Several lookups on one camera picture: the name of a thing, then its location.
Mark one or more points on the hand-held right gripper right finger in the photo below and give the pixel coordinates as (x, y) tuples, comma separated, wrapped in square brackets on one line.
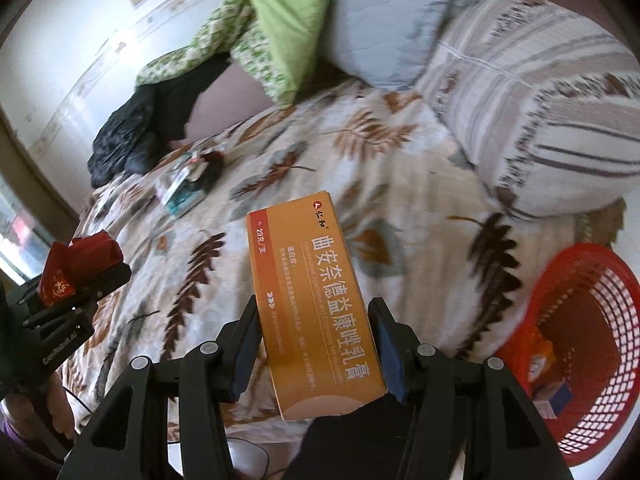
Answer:
[(389, 360)]

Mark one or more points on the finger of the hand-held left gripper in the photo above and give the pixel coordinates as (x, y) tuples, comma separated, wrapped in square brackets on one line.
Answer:
[(107, 282), (27, 294)]

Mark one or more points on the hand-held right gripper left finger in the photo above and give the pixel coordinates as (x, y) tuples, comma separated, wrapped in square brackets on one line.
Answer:
[(244, 360)]

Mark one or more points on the dark red gold-print packet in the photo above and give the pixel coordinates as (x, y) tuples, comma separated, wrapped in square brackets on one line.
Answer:
[(82, 260)]

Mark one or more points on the orange medicine box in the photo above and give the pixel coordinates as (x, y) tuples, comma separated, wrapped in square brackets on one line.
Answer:
[(310, 300)]

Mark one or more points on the red plastic basket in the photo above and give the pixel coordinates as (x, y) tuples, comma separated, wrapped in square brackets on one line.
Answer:
[(595, 290)]

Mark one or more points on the person's left hand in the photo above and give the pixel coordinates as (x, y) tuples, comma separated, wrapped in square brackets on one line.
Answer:
[(52, 415)]

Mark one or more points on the window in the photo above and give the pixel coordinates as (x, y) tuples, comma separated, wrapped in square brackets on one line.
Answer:
[(22, 240)]

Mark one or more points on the teal white box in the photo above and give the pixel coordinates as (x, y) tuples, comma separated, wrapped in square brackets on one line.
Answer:
[(182, 195)]

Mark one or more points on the black puffer jacket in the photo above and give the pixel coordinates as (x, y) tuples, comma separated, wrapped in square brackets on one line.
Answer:
[(122, 135)]

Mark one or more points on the white red packet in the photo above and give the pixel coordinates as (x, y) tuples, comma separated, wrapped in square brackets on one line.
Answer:
[(190, 159)]

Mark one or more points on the dark crumpled wrapper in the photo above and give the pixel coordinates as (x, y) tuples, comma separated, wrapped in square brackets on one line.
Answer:
[(211, 166)]

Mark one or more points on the blue white small box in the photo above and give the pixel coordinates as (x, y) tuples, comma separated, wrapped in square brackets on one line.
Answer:
[(552, 400)]

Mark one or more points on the leaf print blanket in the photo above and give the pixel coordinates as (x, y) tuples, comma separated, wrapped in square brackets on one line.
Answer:
[(350, 160)]

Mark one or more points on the black cloth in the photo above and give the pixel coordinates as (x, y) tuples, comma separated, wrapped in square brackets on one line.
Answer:
[(190, 90)]

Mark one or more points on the striped beige pillow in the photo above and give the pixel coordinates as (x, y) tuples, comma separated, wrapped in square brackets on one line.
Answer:
[(530, 80)]

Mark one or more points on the green patterned quilt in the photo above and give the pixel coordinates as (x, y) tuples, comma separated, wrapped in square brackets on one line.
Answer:
[(285, 15)]

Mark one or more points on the grey blue pillow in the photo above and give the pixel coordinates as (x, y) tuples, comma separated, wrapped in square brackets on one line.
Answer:
[(390, 25)]

